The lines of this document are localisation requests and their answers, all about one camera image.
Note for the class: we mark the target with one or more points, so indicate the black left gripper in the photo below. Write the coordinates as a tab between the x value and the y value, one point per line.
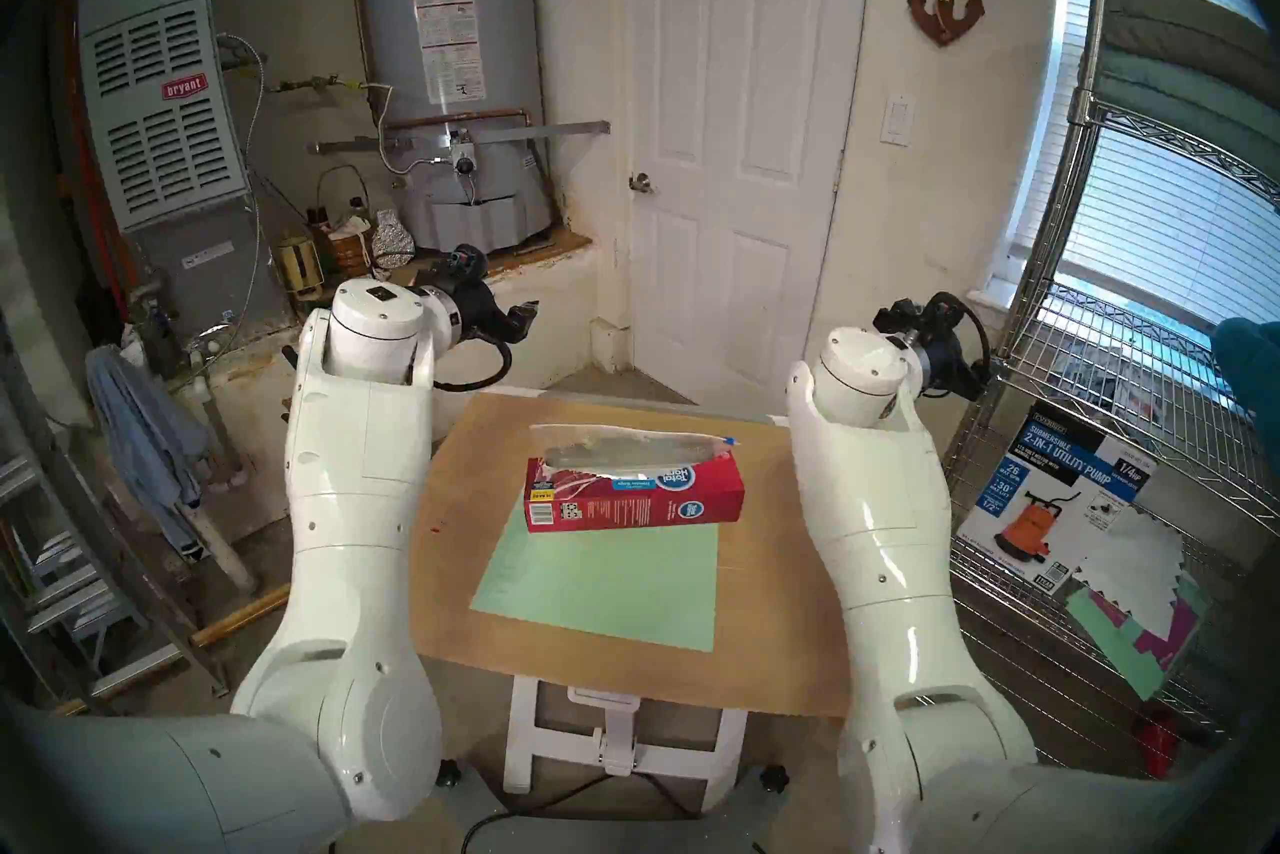
475	302

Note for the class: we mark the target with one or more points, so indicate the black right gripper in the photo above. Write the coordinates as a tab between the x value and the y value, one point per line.
950	352

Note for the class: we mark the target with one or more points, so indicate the clear ziplock bag blue slider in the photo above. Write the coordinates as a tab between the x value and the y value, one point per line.
630	450

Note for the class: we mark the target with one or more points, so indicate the red freezer bag box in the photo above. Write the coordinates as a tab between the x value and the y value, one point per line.
640	507

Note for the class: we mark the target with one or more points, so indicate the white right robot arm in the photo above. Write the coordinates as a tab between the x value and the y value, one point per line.
880	542

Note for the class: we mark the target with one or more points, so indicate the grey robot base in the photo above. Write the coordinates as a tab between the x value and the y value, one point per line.
600	837

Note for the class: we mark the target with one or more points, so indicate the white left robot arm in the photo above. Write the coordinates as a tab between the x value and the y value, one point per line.
350	512

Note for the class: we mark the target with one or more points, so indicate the foil wrapped object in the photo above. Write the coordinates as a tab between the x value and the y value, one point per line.
392	242

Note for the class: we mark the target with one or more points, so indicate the utility pump cardboard box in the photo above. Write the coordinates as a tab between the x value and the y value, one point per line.
1050	482

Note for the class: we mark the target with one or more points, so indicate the metal door knob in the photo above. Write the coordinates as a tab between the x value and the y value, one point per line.
640	183

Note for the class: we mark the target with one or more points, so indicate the yellow metal can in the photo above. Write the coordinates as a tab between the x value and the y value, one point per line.
300	267

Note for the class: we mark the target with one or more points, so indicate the white window blinds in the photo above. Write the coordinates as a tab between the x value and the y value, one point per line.
1170	212

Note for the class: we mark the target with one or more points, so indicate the white jagged paper sheet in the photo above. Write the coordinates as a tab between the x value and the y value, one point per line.
1130	562

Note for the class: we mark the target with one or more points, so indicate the light green paper sheet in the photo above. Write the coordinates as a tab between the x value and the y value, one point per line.
600	597

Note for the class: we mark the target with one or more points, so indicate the teal fabric item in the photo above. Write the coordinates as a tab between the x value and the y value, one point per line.
1250	362

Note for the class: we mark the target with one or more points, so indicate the green paper piece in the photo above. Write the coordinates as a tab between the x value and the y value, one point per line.
1115	642

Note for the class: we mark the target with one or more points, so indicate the white panel door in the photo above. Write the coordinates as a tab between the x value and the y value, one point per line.
740	62

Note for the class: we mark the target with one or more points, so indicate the pink paper piece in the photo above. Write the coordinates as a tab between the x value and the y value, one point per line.
1180	632

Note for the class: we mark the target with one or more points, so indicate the green cushion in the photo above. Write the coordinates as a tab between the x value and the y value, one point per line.
1190	62

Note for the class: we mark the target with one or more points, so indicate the grey Bryant furnace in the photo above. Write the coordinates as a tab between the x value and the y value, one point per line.
170	162

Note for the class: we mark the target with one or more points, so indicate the blue cloth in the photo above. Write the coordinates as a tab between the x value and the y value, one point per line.
140	432

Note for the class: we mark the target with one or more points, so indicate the red object under rack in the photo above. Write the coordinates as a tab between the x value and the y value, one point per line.
1160	752

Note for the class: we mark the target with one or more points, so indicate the black round knob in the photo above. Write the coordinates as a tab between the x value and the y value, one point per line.
774	778
449	773

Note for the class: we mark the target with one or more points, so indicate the aluminium ladder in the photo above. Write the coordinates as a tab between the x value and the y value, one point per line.
60	582

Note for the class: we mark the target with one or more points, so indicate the white light switch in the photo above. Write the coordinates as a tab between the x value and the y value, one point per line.
898	120

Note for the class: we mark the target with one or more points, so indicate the white folding table frame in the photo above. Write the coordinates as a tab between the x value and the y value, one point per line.
620	732

